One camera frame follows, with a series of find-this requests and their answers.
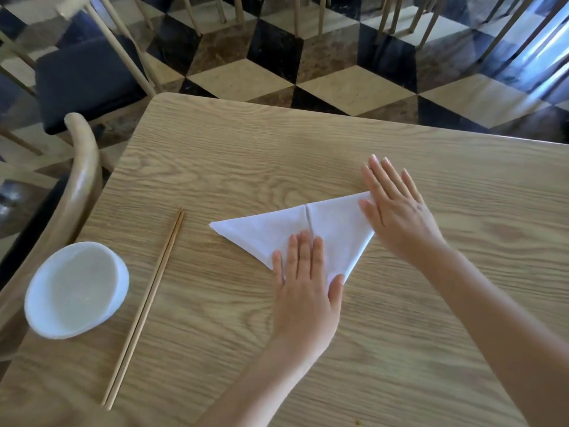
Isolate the row of wooden dining chairs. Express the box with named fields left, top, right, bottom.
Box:
left=129, top=0, right=569, bottom=63

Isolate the person's left hand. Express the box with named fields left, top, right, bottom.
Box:
left=270, top=230, right=346, bottom=352

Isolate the wooden chair with dark cushion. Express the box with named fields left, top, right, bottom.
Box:
left=0, top=0, right=165, bottom=136
left=0, top=111, right=114, bottom=378

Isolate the wooden chopstick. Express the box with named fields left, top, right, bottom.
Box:
left=101, top=208, right=183, bottom=407
left=106, top=211, right=186, bottom=411

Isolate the white bowl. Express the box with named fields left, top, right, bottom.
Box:
left=24, top=241, right=130, bottom=340

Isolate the white cloth napkin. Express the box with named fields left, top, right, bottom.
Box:
left=209, top=192, right=376, bottom=289

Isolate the person's left forearm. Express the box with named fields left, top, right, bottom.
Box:
left=195, top=333, right=323, bottom=427

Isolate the person's right forearm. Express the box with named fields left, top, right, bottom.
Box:
left=411, top=240, right=569, bottom=427

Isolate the person's right hand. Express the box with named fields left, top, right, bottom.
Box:
left=357, top=153, right=448, bottom=263

